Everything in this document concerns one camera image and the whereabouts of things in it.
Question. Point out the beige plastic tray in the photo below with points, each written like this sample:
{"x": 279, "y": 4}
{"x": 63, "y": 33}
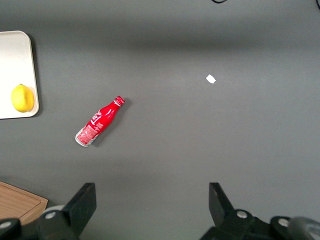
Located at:
{"x": 15, "y": 62}

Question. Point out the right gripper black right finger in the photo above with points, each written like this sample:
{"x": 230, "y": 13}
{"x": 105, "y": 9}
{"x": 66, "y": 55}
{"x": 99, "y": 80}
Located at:
{"x": 222, "y": 212}

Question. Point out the yellow lemon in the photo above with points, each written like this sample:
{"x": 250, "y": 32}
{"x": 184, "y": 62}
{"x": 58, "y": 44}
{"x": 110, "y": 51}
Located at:
{"x": 22, "y": 98}

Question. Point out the red cola bottle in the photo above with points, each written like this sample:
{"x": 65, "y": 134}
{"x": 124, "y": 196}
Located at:
{"x": 100, "y": 120}

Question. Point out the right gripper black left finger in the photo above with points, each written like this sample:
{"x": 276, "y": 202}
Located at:
{"x": 80, "y": 210}

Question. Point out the small white paper scrap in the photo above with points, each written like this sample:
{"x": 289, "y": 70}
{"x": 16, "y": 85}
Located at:
{"x": 210, "y": 79}

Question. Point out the wooden drawer cabinet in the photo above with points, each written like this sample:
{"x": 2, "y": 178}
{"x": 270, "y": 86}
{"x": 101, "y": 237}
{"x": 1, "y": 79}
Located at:
{"x": 15, "y": 200}

